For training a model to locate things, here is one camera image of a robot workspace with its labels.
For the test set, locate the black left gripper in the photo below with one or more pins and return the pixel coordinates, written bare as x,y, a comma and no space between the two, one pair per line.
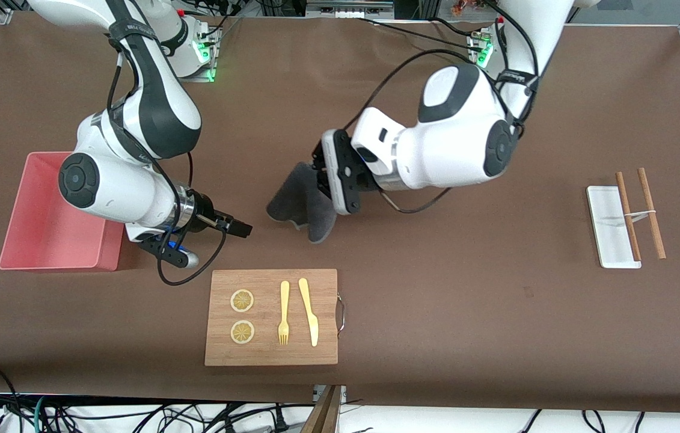
320,170

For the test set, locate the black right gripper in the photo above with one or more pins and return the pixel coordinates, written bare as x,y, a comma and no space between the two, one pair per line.
205,216

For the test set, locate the dark grey cloth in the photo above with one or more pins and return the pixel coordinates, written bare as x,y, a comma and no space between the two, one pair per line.
303,204

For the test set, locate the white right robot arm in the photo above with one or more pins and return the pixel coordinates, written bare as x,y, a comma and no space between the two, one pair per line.
111,186

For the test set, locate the lemon slice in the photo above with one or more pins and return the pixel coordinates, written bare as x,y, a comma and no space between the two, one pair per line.
241,300
242,332

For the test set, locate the yellow fork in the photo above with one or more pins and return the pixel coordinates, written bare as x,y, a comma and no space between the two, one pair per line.
284,300

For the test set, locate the yellow knife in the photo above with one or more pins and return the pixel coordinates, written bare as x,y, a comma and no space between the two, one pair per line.
311,319

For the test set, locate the wooden cutting board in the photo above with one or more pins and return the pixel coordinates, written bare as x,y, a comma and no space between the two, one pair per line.
270,355

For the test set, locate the grey metal box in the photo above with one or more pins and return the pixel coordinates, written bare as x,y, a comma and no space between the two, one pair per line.
349,9

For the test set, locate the pink plastic bin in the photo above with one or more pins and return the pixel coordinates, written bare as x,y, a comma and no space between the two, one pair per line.
51,252

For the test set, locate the white rectangular tray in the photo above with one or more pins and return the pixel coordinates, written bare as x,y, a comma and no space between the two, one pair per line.
607,234

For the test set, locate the brown wooden stick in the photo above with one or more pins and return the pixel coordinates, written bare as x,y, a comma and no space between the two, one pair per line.
651,210
628,216

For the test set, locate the white rubber band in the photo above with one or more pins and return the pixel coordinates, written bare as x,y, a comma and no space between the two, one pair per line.
640,213

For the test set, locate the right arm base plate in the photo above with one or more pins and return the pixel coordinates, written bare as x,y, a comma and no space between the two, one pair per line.
204,69

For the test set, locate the metal table bracket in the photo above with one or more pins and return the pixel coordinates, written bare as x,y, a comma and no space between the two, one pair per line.
317,394

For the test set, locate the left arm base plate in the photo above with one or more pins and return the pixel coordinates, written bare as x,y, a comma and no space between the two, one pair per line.
477,57

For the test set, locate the aluminium frame profile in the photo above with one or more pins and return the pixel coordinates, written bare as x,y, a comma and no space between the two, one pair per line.
2,12

